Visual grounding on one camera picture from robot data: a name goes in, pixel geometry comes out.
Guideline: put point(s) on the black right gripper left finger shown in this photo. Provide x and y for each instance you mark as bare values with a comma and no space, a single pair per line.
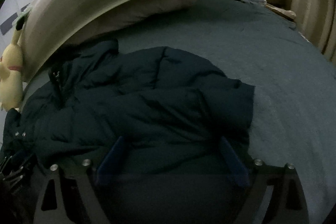
68,194

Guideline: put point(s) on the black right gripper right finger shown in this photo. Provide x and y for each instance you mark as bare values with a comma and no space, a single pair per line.
271,194

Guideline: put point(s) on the dark puffer jacket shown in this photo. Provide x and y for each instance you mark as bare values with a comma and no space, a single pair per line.
172,109

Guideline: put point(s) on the yellow Pikachu plush toy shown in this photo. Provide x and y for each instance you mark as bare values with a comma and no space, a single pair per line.
11,71

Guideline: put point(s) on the beige pillow under blanket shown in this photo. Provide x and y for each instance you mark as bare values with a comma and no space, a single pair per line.
126,14

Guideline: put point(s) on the beige curtain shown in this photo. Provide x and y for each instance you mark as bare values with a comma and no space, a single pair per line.
316,21

